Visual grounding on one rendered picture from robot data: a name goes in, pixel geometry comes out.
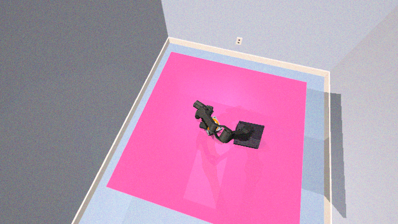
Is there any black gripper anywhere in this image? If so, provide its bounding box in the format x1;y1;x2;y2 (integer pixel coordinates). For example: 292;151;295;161
199;105;213;130

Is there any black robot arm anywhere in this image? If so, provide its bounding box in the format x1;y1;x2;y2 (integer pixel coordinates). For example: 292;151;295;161
193;100;255;144

